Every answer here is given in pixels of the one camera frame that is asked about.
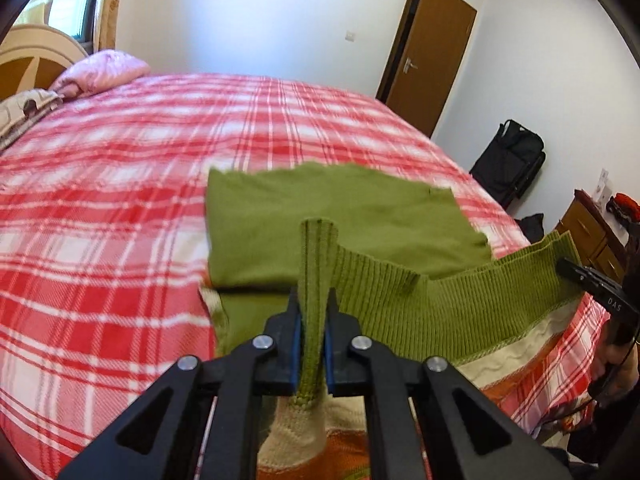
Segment black cable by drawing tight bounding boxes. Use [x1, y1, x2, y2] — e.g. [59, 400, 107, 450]
[587, 340, 640, 398]

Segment dark framed window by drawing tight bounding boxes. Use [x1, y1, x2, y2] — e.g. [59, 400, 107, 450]
[47, 0, 108, 43]

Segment red and black clothes pile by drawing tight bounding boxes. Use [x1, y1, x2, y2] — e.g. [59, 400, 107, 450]
[606, 191, 640, 223]

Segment brown wooden cabinet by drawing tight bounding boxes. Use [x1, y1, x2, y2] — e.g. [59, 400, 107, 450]
[555, 189, 631, 283]

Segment green striped knit sweater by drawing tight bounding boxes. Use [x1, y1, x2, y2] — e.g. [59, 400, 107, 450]
[198, 162, 583, 480]

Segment wide yellow curtain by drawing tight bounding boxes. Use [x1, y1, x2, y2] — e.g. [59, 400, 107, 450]
[12, 0, 53, 28]

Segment white card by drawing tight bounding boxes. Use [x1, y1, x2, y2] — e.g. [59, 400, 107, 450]
[595, 167, 613, 203]

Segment narrow yellow curtain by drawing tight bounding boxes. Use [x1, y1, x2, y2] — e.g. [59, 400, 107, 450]
[97, 0, 126, 53]

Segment pink pillow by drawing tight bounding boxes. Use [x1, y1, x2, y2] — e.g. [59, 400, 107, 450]
[50, 50, 151, 97]

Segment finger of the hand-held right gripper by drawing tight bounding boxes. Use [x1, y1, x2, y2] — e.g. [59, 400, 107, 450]
[556, 258, 623, 301]

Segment red plaid bed blanket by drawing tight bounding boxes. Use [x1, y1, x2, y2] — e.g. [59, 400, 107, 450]
[0, 72, 608, 480]

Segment brown patterned pillow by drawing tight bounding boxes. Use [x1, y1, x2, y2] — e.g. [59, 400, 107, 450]
[0, 87, 63, 151]

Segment black suitcase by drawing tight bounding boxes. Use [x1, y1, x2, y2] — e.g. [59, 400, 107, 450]
[470, 120, 546, 210]

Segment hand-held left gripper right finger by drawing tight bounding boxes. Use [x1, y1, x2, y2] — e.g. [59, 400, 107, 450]
[324, 290, 573, 480]

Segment dark door frame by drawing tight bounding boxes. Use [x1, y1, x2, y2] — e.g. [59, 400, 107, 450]
[375, 0, 427, 106]

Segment person's right hand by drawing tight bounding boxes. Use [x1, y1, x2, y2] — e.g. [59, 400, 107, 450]
[590, 342, 640, 411]

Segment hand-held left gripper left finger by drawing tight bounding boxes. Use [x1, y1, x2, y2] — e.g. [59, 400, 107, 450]
[57, 292, 304, 480]

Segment cream wooden headboard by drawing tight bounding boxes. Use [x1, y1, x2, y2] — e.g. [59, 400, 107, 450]
[0, 27, 91, 101]

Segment brown wooden door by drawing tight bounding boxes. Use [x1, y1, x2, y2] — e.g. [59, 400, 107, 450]
[380, 0, 477, 138]

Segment black bag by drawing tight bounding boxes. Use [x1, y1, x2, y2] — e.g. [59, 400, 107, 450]
[515, 213, 546, 246]

